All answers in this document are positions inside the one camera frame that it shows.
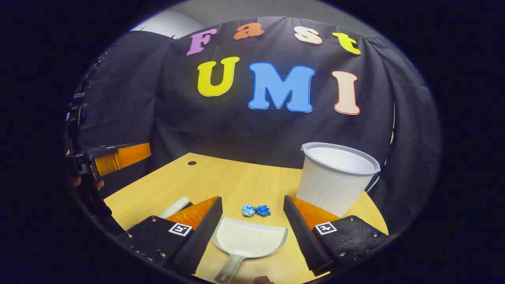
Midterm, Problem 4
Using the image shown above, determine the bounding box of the white plastic garbage bin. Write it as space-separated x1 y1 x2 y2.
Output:
296 142 381 217

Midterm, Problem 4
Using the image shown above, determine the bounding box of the black backdrop cloth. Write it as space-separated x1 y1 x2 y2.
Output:
65 16 441 237

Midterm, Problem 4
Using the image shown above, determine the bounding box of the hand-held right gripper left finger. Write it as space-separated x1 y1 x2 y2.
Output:
116 196 223 277

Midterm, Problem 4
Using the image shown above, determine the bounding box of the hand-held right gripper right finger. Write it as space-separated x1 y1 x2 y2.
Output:
283 195 389 277

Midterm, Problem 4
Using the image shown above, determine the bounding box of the light wooden desktop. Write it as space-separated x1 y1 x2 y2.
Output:
103 153 389 284

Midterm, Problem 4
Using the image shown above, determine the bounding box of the white plastic dustpan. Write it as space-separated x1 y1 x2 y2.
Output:
211 217 289 284

